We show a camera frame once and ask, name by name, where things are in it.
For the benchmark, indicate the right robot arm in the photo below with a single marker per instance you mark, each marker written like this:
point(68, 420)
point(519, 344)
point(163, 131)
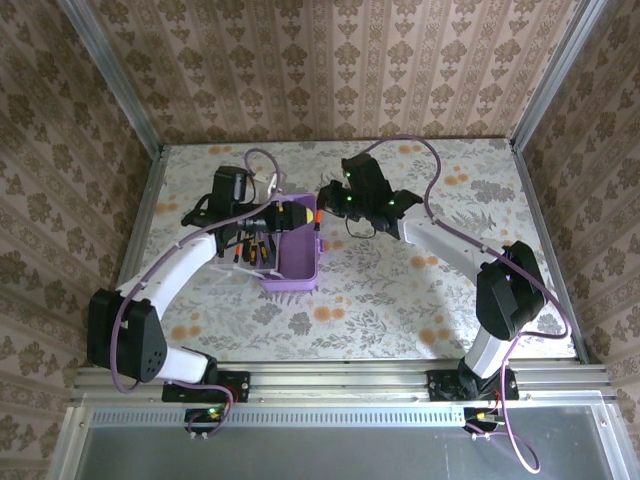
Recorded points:
point(510, 295)

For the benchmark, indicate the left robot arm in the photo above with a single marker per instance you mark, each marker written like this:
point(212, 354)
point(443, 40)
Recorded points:
point(125, 340)

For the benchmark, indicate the aluminium frame post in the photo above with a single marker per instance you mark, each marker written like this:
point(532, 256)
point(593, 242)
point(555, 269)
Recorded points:
point(115, 85)
point(555, 80)

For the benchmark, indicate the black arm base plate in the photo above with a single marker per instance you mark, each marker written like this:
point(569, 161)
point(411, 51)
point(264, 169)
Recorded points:
point(240, 387)
point(440, 385)

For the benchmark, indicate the grey metal panel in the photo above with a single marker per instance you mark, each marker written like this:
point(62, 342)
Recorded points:
point(325, 455)

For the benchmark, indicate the aluminium frame cross rail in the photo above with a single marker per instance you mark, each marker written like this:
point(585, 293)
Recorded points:
point(340, 382)

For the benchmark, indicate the small black controller board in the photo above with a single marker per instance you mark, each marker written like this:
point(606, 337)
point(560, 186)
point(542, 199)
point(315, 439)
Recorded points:
point(482, 419)
point(205, 417)

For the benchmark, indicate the aluminium table side rail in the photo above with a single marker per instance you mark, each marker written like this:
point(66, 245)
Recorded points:
point(145, 210)
point(540, 220)

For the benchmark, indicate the purple clear-lidded tool box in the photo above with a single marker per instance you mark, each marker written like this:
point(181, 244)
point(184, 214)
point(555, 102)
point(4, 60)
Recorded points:
point(297, 260)

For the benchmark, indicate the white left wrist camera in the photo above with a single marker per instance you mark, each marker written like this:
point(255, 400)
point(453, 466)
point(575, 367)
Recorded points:
point(267, 184)

